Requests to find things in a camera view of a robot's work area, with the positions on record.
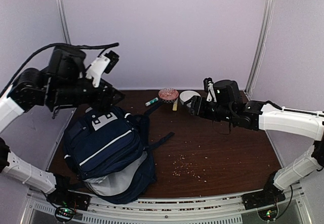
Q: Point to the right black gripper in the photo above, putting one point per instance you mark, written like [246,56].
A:
[198,104]

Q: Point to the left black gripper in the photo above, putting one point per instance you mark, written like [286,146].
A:
[102,91]

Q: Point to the white green glue stick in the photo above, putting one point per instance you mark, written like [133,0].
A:
[151,102]

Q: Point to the navy blue student backpack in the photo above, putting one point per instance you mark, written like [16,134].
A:
[111,155]

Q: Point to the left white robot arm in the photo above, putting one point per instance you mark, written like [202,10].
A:
[24,115]

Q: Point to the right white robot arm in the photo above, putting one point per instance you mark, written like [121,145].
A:
[267,115]

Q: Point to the white ceramic bowl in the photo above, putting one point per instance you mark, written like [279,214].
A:
[187,95]

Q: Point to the yellow highlighter marker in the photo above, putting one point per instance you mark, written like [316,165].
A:
[175,105]

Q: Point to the red patterned small bowl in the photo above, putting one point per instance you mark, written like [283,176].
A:
[168,95]

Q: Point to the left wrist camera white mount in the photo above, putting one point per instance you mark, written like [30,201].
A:
[104,63]

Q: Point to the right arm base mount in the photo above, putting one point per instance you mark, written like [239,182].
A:
[265,202]

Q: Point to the front aluminium rail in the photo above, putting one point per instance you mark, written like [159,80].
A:
[228,208]

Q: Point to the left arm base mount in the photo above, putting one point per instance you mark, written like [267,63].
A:
[67,204]

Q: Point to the right aluminium frame post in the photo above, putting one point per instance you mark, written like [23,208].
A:
[260,48]

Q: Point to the aluminium frame post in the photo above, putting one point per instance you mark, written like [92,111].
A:
[260,48]
[65,19]

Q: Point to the left aluminium frame post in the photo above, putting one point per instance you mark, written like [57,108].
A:
[65,19]

